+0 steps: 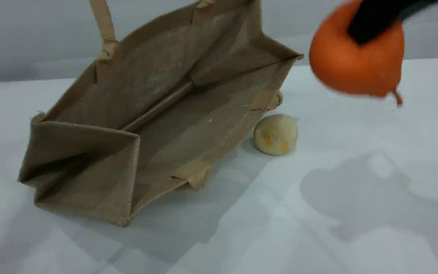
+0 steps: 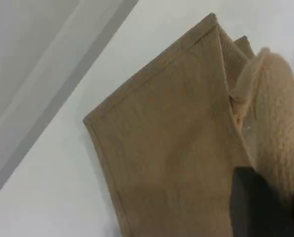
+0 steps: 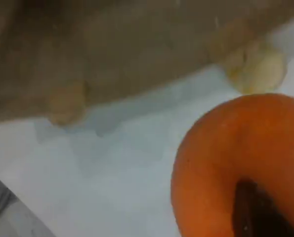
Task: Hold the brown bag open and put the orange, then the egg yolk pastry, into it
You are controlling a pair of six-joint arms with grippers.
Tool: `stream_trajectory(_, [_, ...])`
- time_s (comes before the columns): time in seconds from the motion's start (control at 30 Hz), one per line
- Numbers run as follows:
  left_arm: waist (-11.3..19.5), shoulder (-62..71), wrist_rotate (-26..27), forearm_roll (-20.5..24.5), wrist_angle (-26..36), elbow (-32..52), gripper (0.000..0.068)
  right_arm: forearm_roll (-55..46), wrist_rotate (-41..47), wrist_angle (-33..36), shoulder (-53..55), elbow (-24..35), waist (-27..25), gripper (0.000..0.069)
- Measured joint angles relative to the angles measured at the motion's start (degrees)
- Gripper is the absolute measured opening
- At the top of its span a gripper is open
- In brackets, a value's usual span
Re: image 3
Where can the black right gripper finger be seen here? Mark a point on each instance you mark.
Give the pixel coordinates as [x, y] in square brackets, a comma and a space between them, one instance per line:
[258, 214]

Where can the orange fruit with stem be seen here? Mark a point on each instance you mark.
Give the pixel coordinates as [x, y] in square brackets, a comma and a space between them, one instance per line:
[223, 148]

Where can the brown jute tote bag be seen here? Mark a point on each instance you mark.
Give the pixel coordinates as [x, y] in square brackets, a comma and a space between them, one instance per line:
[112, 49]

